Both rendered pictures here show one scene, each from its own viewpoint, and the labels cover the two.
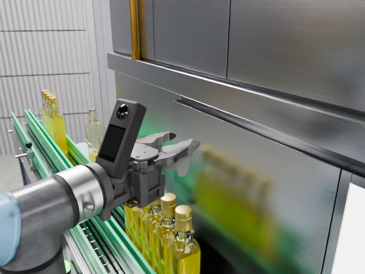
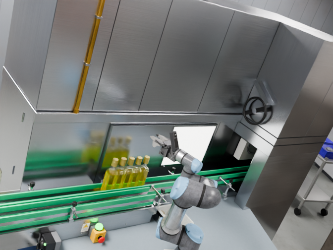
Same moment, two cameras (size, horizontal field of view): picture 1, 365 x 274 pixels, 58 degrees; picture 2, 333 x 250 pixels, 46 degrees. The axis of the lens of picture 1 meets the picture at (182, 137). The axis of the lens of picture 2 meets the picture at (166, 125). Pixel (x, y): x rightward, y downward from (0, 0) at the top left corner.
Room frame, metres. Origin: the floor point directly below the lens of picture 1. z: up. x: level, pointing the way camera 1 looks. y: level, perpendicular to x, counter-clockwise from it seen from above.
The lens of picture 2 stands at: (0.90, 2.14, 2.31)
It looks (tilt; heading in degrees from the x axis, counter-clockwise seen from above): 23 degrees down; 260
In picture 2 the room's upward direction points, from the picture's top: 19 degrees clockwise
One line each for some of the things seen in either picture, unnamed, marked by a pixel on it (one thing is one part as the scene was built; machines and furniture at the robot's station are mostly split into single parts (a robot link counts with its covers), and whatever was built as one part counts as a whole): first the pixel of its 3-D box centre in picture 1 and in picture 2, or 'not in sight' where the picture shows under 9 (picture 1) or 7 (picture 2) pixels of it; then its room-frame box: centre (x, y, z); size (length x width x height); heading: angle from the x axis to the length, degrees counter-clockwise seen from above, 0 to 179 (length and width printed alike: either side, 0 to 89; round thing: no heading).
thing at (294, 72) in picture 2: not in sight; (301, 92); (-0.52, -0.66, 1.69); 0.70 x 0.37 x 0.89; 33
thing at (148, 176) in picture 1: (124, 178); (170, 150); (0.46, 0.09, 1.29); 0.12 x 0.08 x 0.09; 139
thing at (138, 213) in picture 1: (147, 235); (116, 182); (0.71, 0.09, 0.99); 0.06 x 0.06 x 0.21; 33
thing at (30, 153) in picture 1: (25, 157); not in sight; (1.29, 0.68, 0.94); 0.07 x 0.04 x 0.13; 123
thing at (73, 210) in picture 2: not in sight; (74, 215); (0.91, 0.43, 0.94); 0.07 x 0.04 x 0.13; 123
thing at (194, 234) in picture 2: not in sight; (190, 237); (0.25, 0.41, 0.95); 0.13 x 0.12 x 0.14; 169
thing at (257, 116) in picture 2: not in sight; (255, 110); (-0.17, -0.51, 1.49); 0.21 x 0.05 x 0.21; 123
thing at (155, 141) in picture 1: (156, 150); (154, 142); (0.56, 0.05, 1.29); 0.09 x 0.03 x 0.06; 152
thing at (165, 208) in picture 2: not in sight; (173, 220); (0.28, 0.08, 0.80); 0.22 x 0.17 x 0.09; 123
